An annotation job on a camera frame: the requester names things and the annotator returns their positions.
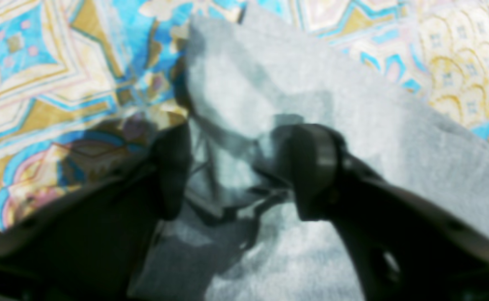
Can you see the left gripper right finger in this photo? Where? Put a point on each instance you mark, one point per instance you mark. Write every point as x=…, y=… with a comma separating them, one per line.
x=403, y=247

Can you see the grey T-shirt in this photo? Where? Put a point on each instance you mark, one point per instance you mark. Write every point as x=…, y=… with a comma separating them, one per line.
x=238, y=237

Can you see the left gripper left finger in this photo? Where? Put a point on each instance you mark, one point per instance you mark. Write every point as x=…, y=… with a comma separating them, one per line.
x=88, y=244

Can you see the patterned tile tablecloth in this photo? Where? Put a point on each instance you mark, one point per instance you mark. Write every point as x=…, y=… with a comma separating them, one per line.
x=78, y=77

